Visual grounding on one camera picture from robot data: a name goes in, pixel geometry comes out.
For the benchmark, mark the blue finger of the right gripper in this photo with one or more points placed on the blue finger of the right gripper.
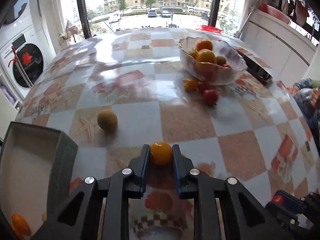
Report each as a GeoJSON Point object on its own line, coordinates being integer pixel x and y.
{"type": "Point", "coordinates": [291, 203]}
{"type": "Point", "coordinates": [285, 218]}

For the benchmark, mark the large orange fruit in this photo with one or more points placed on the large orange fruit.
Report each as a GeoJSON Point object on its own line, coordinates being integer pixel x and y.
{"type": "Point", "coordinates": [20, 224]}

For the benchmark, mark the clear glass fruit bowl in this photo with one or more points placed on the clear glass fruit bowl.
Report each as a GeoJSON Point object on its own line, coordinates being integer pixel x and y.
{"type": "Point", "coordinates": [229, 64]}

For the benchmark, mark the white upper dryer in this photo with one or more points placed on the white upper dryer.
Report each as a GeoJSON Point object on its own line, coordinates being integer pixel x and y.
{"type": "Point", "coordinates": [24, 14]}

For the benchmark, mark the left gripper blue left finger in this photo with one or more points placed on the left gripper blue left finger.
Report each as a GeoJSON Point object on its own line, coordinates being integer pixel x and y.
{"type": "Point", "coordinates": [99, 207]}

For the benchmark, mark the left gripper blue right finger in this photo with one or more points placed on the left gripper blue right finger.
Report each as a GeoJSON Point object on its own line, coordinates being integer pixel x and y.
{"type": "Point", "coordinates": [223, 208]}

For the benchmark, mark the white washing machine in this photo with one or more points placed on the white washing machine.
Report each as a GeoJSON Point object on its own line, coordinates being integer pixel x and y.
{"type": "Point", "coordinates": [24, 58]}

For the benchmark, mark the small orange tomato beside bowl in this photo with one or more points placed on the small orange tomato beside bowl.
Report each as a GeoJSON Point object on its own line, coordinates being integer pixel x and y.
{"type": "Point", "coordinates": [190, 85]}

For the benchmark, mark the red tomato beside bowl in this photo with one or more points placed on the red tomato beside bowl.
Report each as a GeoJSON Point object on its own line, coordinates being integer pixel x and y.
{"type": "Point", "coordinates": [202, 86]}
{"type": "Point", "coordinates": [210, 97]}

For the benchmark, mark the orange at bowl front left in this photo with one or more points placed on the orange at bowl front left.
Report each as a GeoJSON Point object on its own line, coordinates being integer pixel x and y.
{"type": "Point", "coordinates": [206, 56]}

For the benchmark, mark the small red tomato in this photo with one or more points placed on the small red tomato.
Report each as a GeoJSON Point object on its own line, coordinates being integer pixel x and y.
{"type": "Point", "coordinates": [279, 199]}

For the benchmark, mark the red plastic basin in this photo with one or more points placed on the red plastic basin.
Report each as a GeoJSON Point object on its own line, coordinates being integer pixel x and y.
{"type": "Point", "coordinates": [275, 13]}

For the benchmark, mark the orange on top in bowl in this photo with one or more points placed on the orange on top in bowl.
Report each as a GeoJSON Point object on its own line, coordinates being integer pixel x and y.
{"type": "Point", "coordinates": [204, 44]}

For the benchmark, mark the brown round kiwi fruit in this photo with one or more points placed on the brown round kiwi fruit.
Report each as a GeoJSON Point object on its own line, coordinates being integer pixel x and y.
{"type": "Point", "coordinates": [107, 121]}

